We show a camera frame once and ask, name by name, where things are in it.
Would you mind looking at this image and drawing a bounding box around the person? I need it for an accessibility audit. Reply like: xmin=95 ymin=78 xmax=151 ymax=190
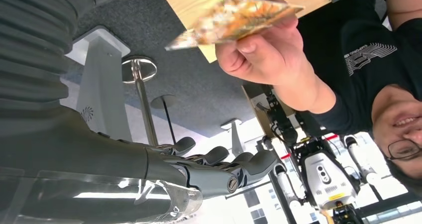
xmin=215 ymin=0 xmax=422 ymax=197

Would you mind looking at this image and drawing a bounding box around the grey kiosk stand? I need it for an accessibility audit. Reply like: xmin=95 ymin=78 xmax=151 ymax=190
xmin=66 ymin=26 xmax=132 ymax=142

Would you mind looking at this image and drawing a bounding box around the white background kiosk stand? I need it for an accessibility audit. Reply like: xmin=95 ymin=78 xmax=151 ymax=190
xmin=220 ymin=118 xmax=245 ymax=157

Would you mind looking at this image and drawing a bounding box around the white background humanoid robot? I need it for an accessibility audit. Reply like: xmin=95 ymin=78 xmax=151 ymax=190
xmin=273 ymin=133 xmax=380 ymax=224

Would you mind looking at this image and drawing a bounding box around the black cabled robot frame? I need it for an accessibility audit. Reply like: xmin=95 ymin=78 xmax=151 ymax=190
xmin=260 ymin=84 xmax=299 ymax=147

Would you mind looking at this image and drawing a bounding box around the chrome stanchion post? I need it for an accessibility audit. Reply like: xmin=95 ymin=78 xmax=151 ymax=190
xmin=122 ymin=56 xmax=160 ymax=147

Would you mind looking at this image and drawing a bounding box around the black stanchion post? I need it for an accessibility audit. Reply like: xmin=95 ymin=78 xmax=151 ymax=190
xmin=151 ymin=95 xmax=179 ymax=145

